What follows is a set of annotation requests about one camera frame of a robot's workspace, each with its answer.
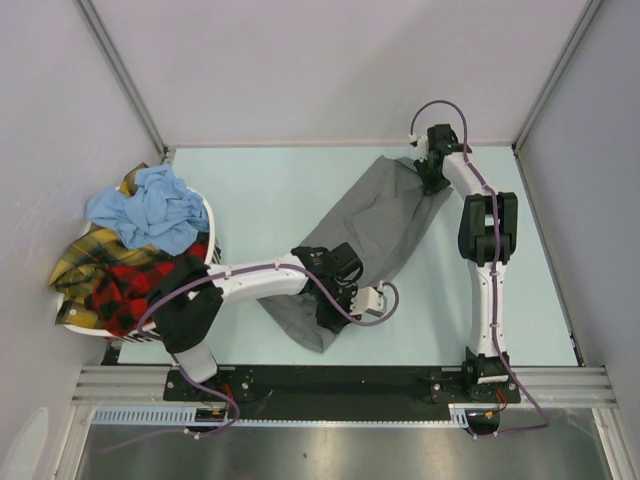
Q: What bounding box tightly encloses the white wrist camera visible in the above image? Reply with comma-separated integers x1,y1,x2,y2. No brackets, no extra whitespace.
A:
409,133,429,161
350,282,387,318

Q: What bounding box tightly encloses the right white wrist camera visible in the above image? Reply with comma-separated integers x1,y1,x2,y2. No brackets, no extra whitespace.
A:
409,133,429,161

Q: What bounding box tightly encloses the right aluminium frame post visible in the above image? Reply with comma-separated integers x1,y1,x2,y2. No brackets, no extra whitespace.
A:
511,0,605,155

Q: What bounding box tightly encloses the red black plaid shirt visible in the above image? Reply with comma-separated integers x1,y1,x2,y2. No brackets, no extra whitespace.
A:
85,233,209,337

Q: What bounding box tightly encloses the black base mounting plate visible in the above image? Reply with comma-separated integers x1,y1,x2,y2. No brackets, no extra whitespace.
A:
163,363,521,434

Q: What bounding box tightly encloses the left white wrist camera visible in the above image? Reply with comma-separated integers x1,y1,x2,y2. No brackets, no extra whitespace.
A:
350,282,387,318

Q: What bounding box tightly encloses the grey long sleeve shirt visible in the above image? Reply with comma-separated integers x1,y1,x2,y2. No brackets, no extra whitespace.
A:
259,156,453,353

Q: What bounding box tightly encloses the yellow plaid shirt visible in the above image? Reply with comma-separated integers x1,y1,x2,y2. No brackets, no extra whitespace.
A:
48,161,169,327

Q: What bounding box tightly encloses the aluminium front rail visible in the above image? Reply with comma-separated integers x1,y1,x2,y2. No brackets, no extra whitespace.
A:
56,366,639,479

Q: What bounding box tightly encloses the white slotted cable duct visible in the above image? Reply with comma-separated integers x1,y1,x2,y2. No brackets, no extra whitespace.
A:
91,405,469,429

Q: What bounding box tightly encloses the white laundry basket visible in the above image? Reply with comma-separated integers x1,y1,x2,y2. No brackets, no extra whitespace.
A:
59,189,224,346

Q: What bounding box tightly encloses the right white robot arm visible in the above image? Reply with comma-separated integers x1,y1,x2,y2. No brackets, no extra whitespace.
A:
410,124,518,401

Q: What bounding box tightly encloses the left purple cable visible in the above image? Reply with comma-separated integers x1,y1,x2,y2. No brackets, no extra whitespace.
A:
134,263,400,416

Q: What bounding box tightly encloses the light blue shirt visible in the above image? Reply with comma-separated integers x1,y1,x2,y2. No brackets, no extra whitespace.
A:
86,164,215,256

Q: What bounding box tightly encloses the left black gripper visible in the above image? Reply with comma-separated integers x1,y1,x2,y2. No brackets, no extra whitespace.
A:
314,276,362,333

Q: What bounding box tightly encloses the aluminium frame post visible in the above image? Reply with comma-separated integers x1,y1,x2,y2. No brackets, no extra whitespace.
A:
73,0,168,159
511,0,605,155

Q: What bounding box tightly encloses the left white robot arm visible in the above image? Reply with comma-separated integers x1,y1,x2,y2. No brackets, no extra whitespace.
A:
147,243,364,400

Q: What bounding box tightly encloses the left aluminium frame post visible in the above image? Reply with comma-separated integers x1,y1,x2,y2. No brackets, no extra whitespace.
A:
73,0,168,159

